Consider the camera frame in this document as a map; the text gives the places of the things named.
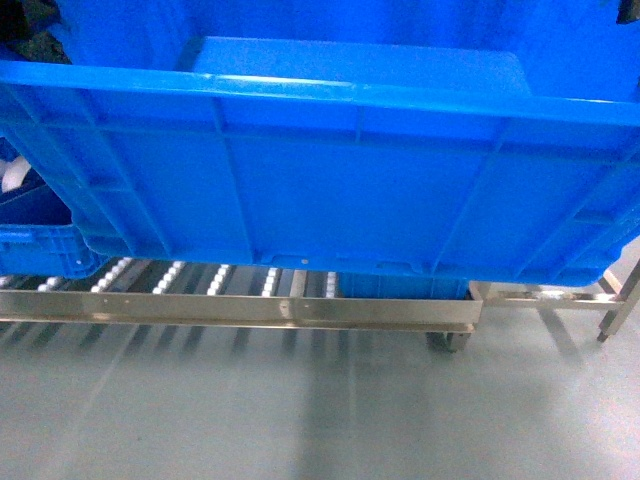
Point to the large blue plastic crate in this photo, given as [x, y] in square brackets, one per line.
[475, 140]

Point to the steel roller rack shelf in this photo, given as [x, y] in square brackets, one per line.
[181, 294]

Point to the blue crate on left shelf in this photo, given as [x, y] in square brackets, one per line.
[37, 233]

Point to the blue crate under rack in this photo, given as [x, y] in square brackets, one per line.
[401, 287]

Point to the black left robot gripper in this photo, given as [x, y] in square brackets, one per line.
[25, 32]

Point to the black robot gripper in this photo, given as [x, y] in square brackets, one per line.
[628, 12]
[25, 32]

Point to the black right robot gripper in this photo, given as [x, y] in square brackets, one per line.
[628, 12]

